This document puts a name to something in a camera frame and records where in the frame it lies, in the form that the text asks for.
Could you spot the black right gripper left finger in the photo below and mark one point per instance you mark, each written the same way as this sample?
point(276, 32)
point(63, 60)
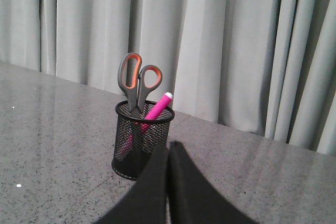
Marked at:
point(145, 202)

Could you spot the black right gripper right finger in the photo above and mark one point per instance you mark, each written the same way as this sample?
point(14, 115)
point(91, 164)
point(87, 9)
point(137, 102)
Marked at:
point(192, 198)

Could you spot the pink highlighter pen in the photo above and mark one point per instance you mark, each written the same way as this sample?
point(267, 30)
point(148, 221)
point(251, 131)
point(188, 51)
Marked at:
point(152, 115)

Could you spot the grey orange scissors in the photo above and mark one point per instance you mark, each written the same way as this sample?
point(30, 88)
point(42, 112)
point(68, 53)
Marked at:
point(131, 80)

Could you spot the black mesh pen holder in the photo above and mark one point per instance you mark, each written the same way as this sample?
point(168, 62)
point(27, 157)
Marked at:
point(136, 139)

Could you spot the grey curtain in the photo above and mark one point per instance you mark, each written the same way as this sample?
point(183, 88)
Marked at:
point(260, 66)

